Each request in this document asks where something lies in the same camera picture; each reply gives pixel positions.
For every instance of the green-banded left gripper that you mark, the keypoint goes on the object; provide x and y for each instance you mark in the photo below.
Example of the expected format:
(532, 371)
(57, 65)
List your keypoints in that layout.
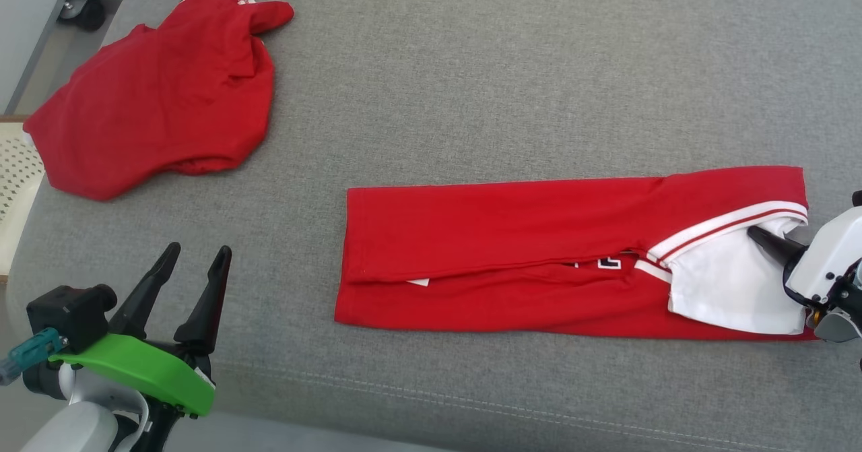
(155, 371)

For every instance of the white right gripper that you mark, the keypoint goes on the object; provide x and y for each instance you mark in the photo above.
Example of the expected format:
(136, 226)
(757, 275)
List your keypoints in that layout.
(828, 256)

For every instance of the red shorts with white panels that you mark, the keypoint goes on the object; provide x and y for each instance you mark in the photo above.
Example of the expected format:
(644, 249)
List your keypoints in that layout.
(155, 102)

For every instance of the red Bulls 23 jersey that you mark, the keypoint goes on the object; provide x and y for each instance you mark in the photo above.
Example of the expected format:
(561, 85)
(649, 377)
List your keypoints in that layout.
(505, 223)

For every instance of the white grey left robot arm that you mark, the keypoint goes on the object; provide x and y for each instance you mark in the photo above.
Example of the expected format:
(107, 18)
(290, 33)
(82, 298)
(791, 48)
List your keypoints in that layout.
(67, 432)

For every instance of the cream perforated basket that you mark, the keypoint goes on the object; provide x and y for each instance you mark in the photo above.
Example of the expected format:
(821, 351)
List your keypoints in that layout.
(17, 169)

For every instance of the black caster wheel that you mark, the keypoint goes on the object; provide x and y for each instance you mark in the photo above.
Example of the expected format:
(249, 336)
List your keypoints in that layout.
(87, 15)

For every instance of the grey fabric sofa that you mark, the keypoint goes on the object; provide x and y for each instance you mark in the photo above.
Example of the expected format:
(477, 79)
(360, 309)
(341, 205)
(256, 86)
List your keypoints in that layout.
(471, 68)

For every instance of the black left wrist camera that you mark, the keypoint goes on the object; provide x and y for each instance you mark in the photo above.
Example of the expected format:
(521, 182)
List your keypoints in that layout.
(67, 314)

